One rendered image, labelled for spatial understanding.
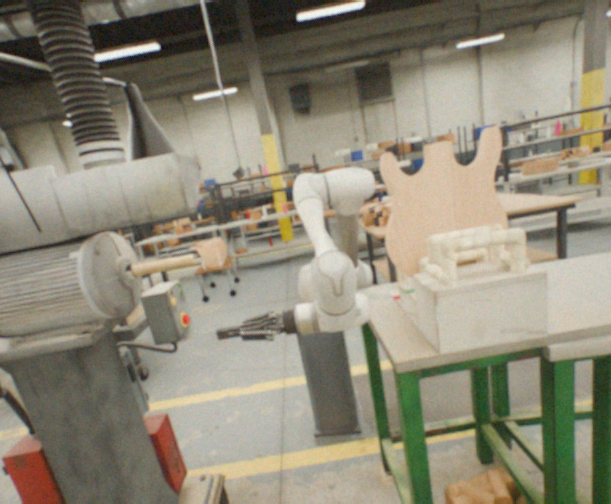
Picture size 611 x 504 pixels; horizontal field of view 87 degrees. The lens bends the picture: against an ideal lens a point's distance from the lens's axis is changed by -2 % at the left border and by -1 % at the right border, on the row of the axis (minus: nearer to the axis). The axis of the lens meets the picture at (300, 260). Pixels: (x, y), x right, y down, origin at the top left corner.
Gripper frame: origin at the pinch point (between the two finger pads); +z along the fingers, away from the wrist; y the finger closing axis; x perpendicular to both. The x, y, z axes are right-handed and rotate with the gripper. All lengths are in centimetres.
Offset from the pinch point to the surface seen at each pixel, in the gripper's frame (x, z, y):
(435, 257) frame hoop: 14, -59, -5
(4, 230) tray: 41, 50, 4
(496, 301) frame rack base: 5, -69, -16
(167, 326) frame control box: -7.4, 29.0, 23.3
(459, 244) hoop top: 20, -62, -12
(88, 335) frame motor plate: 10.3, 35.7, -4.9
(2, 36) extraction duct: 239, 335, 484
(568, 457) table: -48, -89, -21
